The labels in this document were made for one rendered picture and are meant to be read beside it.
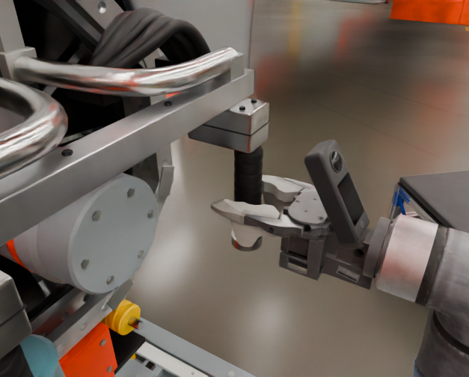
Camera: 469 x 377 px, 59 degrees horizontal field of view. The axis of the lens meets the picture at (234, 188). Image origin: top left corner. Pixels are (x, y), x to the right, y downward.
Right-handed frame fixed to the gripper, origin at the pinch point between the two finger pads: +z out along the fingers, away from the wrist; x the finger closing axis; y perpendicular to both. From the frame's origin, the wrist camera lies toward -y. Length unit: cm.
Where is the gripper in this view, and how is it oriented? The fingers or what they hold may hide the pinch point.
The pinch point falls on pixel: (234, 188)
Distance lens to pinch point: 55.1
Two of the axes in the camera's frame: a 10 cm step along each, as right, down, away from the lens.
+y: 0.0, 8.5, 5.2
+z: -8.6, -2.6, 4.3
